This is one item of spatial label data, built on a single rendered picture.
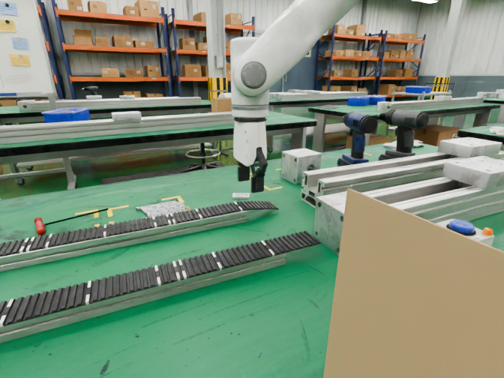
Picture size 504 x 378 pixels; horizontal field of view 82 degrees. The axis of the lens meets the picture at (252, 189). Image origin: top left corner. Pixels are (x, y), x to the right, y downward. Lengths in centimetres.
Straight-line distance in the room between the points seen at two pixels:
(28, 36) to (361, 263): 321
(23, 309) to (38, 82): 285
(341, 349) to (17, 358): 40
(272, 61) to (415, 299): 45
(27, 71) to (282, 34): 287
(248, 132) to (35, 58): 278
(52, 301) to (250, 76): 47
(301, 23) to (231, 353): 55
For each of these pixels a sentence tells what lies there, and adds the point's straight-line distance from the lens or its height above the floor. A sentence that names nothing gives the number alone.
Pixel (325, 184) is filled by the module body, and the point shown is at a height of 86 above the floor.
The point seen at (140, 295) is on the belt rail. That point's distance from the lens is 52.
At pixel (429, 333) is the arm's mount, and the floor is 97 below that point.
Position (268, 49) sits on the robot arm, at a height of 116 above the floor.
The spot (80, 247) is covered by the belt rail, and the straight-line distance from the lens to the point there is 69.
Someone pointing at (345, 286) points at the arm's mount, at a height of 96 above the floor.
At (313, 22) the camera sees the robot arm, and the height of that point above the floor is 121.
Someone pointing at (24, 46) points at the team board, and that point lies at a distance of 328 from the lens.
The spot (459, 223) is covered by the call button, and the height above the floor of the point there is 85.
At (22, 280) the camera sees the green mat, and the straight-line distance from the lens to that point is 67.
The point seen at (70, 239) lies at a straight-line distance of 68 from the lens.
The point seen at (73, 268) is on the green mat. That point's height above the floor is 78.
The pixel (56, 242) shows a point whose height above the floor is 81.
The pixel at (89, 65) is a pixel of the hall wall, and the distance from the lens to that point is 1091.
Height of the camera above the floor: 111
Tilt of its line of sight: 21 degrees down
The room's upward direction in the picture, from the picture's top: straight up
